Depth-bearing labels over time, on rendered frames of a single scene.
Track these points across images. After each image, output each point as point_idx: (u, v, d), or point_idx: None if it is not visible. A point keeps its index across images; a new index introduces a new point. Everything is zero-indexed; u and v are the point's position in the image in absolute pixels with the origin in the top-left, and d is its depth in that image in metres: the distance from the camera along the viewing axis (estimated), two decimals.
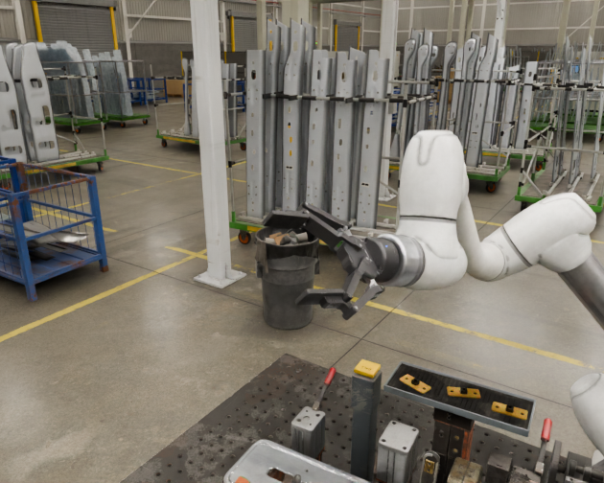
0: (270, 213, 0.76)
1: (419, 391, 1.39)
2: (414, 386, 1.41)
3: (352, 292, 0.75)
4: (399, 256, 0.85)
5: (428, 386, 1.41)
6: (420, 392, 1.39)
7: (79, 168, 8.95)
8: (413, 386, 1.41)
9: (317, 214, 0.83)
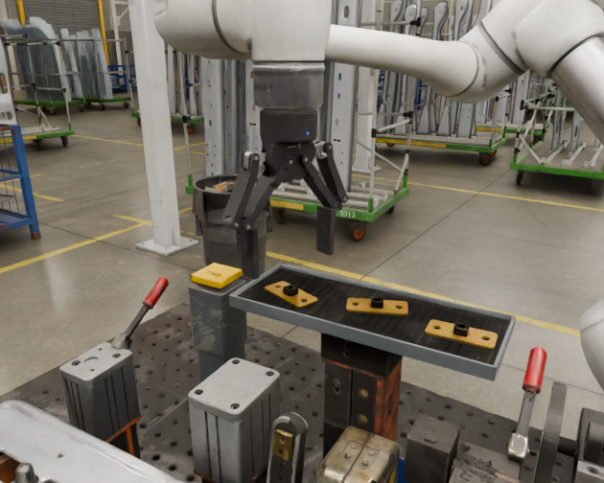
0: (254, 278, 0.69)
1: (293, 305, 0.72)
2: (288, 297, 0.74)
3: (332, 196, 0.74)
4: (312, 106, 0.65)
5: (312, 297, 0.74)
6: (294, 306, 0.72)
7: (40, 142, 8.28)
8: (285, 297, 0.74)
9: (244, 207, 0.65)
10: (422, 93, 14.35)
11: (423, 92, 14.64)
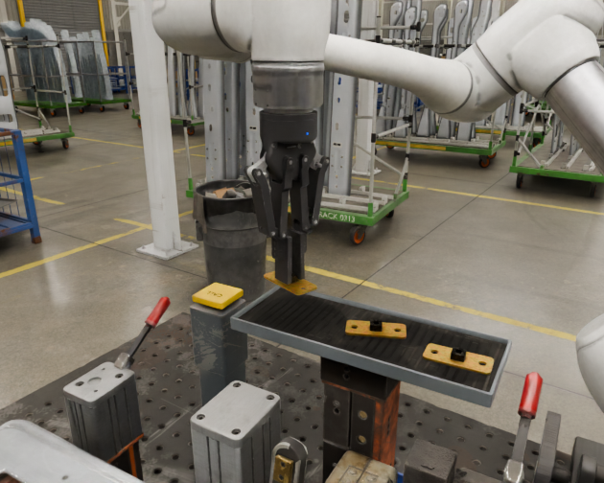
0: (287, 283, 0.73)
1: (292, 291, 0.72)
2: (287, 285, 0.74)
3: (307, 218, 0.72)
4: (312, 107, 0.65)
5: (312, 285, 0.74)
6: (293, 293, 0.72)
7: (40, 144, 8.29)
8: (284, 284, 0.74)
9: (272, 214, 0.68)
10: None
11: None
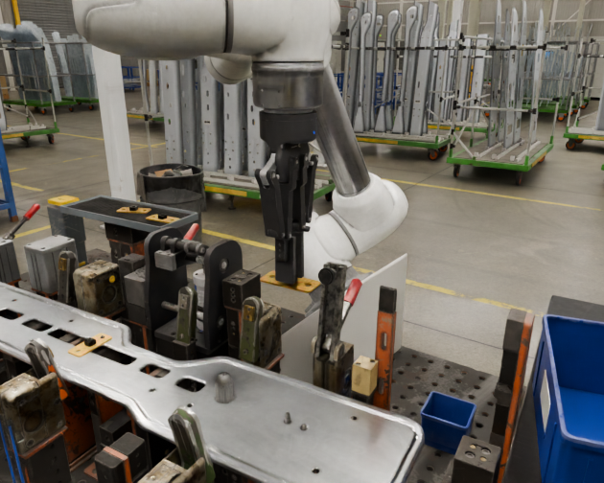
0: (290, 283, 0.73)
1: (301, 290, 0.72)
2: (290, 285, 0.74)
3: (304, 216, 0.73)
4: (313, 106, 0.66)
5: (313, 281, 0.75)
6: (303, 291, 0.72)
7: (28, 139, 8.94)
8: (288, 285, 0.74)
9: (281, 216, 0.68)
10: None
11: None
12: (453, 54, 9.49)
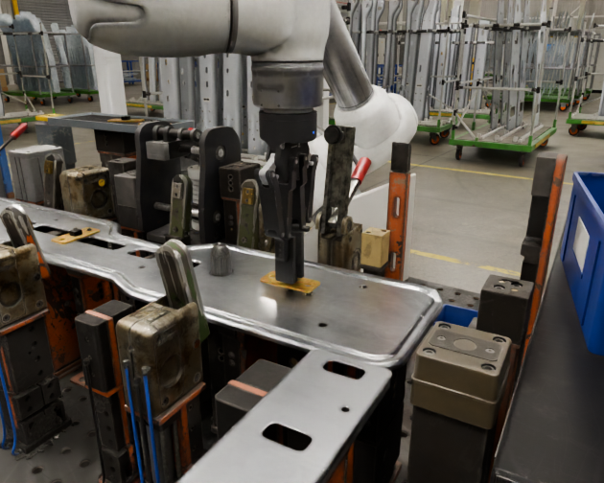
0: (290, 283, 0.73)
1: (301, 290, 0.72)
2: (290, 285, 0.73)
3: (304, 216, 0.73)
4: None
5: (313, 281, 0.75)
6: (303, 291, 0.72)
7: None
8: (288, 285, 0.73)
9: (281, 216, 0.68)
10: (398, 85, 14.93)
11: (400, 84, 15.22)
12: (454, 40, 9.41)
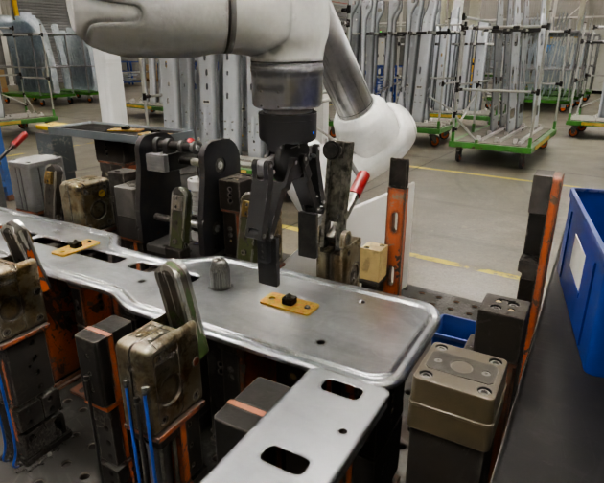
0: (275, 286, 0.69)
1: (300, 313, 0.73)
2: (290, 308, 0.74)
3: (316, 199, 0.75)
4: None
5: (313, 303, 0.75)
6: (302, 314, 0.73)
7: (26, 126, 8.87)
8: (287, 307, 0.74)
9: (267, 216, 0.65)
10: None
11: None
12: (454, 41, 9.42)
